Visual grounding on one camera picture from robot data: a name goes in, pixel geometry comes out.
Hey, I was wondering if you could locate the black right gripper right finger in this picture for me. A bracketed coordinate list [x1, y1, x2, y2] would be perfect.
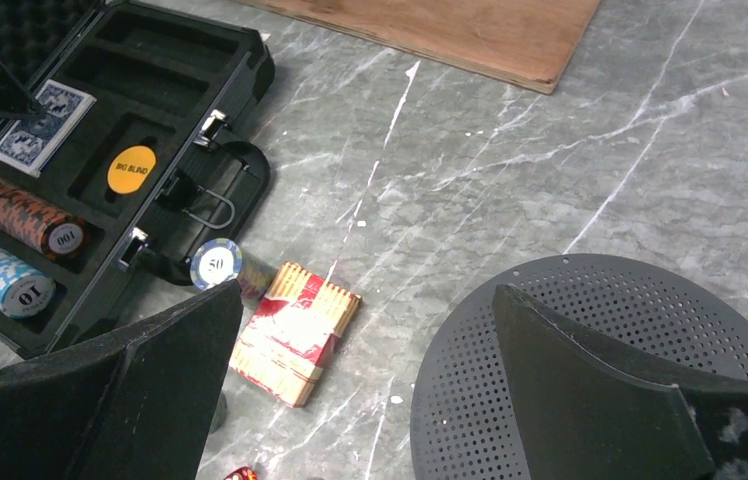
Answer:
[493, 285, 748, 479]

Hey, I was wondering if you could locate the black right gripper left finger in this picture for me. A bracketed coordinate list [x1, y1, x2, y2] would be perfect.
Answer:
[0, 281, 243, 479]

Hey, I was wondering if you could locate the blue playing card deck box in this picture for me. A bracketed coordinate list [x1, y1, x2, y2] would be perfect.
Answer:
[0, 80, 97, 178]

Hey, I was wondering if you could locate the black poker set case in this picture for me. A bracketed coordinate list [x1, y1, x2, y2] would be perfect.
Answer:
[0, 1, 275, 359]

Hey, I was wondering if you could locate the red Texas Holdem card box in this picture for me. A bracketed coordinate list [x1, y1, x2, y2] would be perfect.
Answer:
[229, 262, 362, 408]

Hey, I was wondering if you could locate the red die left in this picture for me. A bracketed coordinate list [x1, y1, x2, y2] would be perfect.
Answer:
[224, 466, 258, 480]

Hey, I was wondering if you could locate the yellow big blind button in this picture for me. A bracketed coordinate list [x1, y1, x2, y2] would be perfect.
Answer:
[107, 145, 156, 195]

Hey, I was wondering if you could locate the brown orange chip stack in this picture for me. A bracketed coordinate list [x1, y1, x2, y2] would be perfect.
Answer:
[0, 178, 89, 259]

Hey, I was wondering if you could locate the light blue chip stack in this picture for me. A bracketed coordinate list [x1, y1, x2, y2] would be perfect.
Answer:
[0, 248, 56, 319]

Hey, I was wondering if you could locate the wooden board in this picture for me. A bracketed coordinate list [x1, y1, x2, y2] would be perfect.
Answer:
[248, 0, 600, 94]

